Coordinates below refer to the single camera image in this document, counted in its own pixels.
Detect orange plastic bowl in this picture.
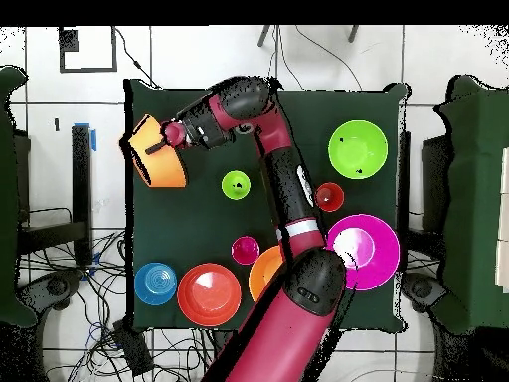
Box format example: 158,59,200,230
126,113,188,188
248,244,285,303

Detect green plastic cup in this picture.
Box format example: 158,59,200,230
221,169,252,201

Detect black bench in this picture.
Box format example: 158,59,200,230
17,124,93,266

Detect blue plastic bowl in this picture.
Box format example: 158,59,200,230
133,261,179,306

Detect crimson plastic cup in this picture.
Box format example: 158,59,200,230
231,235,261,267

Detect green cloth covered table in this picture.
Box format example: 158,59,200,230
0,65,39,327

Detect red plastic bowl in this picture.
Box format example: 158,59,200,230
176,262,243,328

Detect dark green tablecloth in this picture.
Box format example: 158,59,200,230
123,78,411,333

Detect red plastic cup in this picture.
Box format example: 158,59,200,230
314,181,346,213

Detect green plastic bowl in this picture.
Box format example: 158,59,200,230
327,119,389,180

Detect black power strip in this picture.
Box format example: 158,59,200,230
112,319,154,377

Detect pink plastic bowl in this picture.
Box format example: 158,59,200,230
325,213,402,291

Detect green table with white boxes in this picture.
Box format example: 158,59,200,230
434,75,509,335

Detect white boxes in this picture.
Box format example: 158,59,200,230
494,146,509,295

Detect black floor cable with plug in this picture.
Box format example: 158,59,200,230
113,26,160,90

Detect black square floor frame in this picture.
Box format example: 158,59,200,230
58,26,118,74

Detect tangled floor cable bundle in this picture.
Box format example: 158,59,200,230
19,228,216,382

